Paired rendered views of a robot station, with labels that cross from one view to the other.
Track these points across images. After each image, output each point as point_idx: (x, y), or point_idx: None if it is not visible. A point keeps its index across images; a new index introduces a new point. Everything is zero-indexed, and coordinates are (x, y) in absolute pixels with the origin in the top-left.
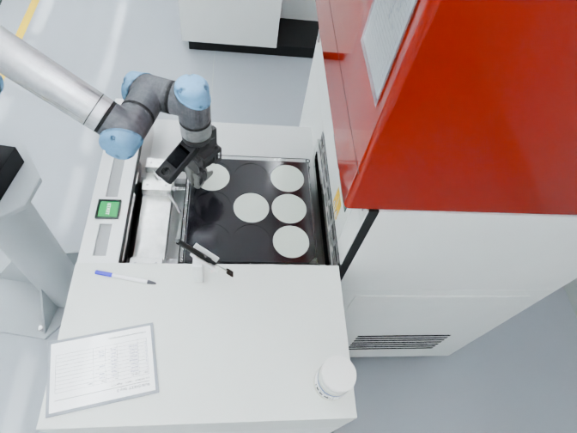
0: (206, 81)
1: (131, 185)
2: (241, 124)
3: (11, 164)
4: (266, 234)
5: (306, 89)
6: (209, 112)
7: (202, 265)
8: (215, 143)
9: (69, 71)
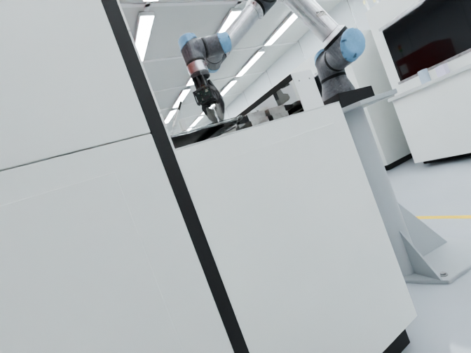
0: (180, 36)
1: (244, 109)
2: (240, 129)
3: (333, 102)
4: None
5: (166, 129)
6: (183, 57)
7: (179, 123)
8: (196, 90)
9: (228, 29)
